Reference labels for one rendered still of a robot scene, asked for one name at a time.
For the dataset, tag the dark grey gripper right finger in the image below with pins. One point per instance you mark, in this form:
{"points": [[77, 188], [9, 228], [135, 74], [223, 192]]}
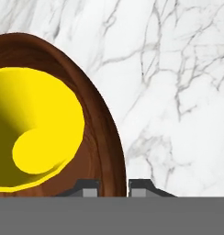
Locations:
{"points": [[141, 185]]}

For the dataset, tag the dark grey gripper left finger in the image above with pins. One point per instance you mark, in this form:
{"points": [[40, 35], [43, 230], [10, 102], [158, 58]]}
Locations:
{"points": [[86, 185]]}

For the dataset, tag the brown wooden bowl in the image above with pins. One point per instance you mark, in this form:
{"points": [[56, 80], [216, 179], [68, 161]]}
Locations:
{"points": [[98, 128]]}

